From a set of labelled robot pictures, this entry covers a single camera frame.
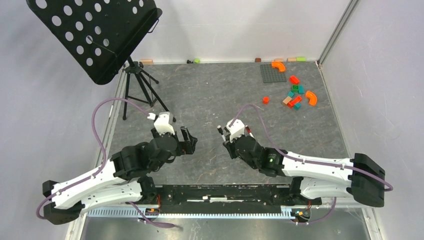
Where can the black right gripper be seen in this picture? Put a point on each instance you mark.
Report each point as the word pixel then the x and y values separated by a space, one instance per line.
pixel 230 146

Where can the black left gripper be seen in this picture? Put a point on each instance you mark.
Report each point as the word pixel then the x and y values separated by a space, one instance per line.
pixel 188 146

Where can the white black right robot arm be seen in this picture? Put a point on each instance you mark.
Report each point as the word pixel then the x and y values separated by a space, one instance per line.
pixel 360 177

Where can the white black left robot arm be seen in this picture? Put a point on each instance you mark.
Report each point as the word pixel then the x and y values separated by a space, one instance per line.
pixel 123 178

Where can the small red cube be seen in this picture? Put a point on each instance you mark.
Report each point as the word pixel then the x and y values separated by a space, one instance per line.
pixel 265 100

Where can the tan wooden block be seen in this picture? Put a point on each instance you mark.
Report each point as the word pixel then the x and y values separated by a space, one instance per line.
pixel 286 100

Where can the teal brick lower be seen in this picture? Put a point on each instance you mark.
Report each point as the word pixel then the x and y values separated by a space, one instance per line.
pixel 297 106

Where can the red long brick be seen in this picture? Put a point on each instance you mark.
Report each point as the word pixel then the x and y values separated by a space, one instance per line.
pixel 294 101

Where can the green lego brick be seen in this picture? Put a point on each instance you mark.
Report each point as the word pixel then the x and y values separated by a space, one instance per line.
pixel 295 88

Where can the grey lego baseplate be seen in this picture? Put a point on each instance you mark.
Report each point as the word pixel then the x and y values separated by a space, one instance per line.
pixel 271 75

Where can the teal brick right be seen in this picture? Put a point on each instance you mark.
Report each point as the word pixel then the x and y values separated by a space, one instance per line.
pixel 300 90

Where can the orange curved block right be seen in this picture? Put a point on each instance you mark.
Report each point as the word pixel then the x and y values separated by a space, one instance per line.
pixel 312 98

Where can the orange curved block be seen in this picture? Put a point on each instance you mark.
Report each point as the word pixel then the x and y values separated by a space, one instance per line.
pixel 279 66
pixel 312 98

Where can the red brick upper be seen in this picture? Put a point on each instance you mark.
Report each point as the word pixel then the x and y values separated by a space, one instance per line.
pixel 294 80

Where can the orange curved block top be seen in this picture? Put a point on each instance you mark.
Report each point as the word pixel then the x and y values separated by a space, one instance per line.
pixel 279 66

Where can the black tripod stand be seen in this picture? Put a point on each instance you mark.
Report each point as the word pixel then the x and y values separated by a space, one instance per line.
pixel 134 70

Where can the black perforated music stand desk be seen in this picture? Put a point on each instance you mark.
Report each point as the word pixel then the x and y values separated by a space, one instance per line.
pixel 99 34

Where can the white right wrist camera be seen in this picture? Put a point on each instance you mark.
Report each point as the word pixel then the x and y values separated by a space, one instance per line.
pixel 235 128

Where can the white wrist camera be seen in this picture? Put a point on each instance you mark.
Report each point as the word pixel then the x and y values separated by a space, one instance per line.
pixel 235 128
pixel 162 122

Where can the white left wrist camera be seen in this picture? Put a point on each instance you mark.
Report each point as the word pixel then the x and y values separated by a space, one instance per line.
pixel 162 122

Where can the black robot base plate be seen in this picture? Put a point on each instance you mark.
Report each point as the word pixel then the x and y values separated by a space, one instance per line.
pixel 224 199

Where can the wooden block at wall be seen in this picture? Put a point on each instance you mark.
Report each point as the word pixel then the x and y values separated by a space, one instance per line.
pixel 146 61

